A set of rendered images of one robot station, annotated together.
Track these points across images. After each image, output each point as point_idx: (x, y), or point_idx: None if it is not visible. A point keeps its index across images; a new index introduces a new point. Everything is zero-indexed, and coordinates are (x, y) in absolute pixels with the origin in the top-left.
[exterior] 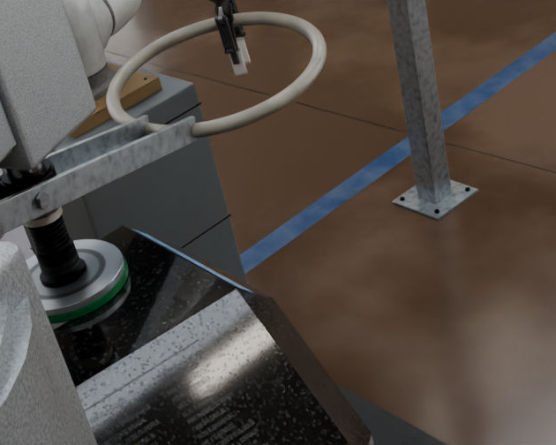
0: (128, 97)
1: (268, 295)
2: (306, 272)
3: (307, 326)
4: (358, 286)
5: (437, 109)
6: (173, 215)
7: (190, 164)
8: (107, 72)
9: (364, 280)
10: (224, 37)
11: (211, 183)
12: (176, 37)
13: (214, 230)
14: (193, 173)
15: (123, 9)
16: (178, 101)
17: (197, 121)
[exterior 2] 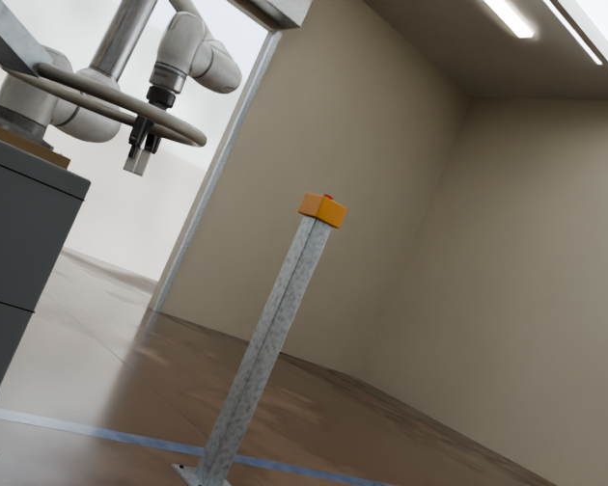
0: (36, 146)
1: (12, 439)
2: (59, 449)
3: (13, 469)
4: (88, 479)
5: (254, 402)
6: None
7: (37, 235)
8: (38, 130)
9: (97, 480)
10: (136, 124)
11: (41, 269)
12: (103, 107)
13: (10, 310)
14: (33, 245)
15: (89, 116)
16: (69, 179)
17: (70, 210)
